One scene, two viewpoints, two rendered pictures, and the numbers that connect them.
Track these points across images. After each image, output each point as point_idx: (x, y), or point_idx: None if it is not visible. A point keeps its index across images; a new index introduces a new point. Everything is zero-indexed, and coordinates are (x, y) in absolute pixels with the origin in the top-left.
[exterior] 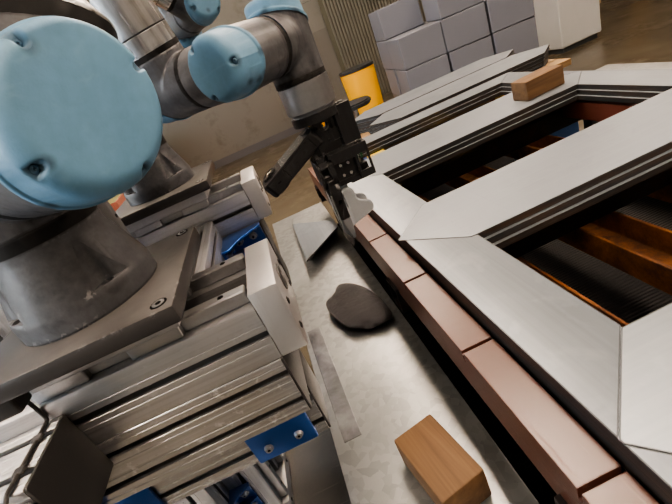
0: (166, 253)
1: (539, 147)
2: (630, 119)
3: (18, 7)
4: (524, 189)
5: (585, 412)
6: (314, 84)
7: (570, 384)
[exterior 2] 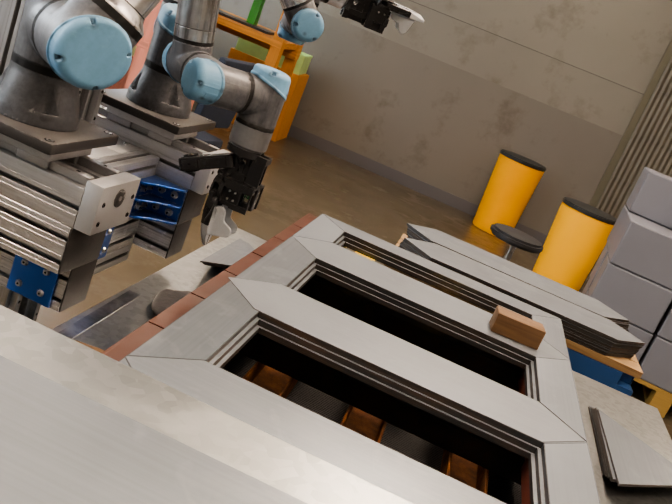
0: (86, 131)
1: None
2: (466, 378)
3: (107, 10)
4: (330, 329)
5: None
6: (251, 133)
7: (149, 344)
